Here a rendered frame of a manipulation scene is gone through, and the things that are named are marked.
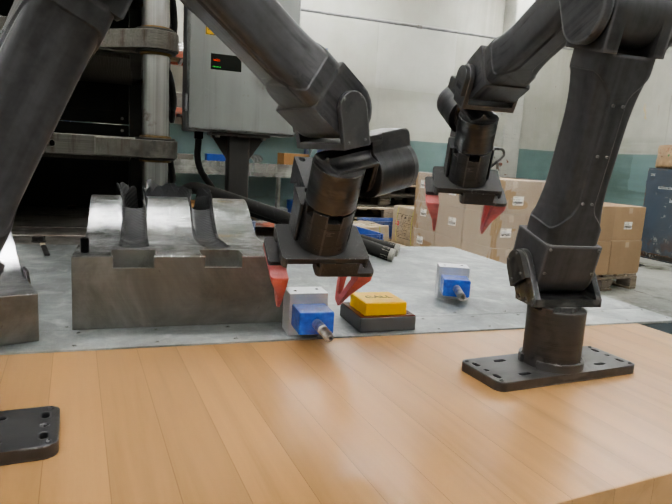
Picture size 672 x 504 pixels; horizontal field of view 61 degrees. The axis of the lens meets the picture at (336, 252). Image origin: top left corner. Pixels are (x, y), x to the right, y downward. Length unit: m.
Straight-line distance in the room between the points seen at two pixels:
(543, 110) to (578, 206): 8.86
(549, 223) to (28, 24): 0.50
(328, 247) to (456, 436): 0.25
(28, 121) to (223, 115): 1.18
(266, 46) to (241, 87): 1.08
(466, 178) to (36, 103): 0.61
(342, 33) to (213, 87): 6.47
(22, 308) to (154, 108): 0.84
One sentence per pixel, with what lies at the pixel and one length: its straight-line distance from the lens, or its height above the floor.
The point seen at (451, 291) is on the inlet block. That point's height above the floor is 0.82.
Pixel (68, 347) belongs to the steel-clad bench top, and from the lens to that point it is 0.70.
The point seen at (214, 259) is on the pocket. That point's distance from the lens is 0.79.
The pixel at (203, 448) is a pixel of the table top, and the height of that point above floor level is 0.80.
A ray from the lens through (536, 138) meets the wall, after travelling 9.43.
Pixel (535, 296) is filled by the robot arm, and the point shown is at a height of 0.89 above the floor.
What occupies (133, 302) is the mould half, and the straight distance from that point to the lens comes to 0.75.
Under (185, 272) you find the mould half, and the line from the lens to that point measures 0.74.
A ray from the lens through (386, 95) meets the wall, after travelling 8.16.
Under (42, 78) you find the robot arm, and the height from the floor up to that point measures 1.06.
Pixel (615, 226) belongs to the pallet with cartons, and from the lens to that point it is 5.52.
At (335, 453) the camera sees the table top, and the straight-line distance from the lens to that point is 0.47.
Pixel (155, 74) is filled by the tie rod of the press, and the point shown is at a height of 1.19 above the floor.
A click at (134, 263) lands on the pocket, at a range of 0.78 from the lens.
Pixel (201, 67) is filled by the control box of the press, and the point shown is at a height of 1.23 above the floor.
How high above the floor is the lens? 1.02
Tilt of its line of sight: 9 degrees down
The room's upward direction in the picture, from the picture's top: 3 degrees clockwise
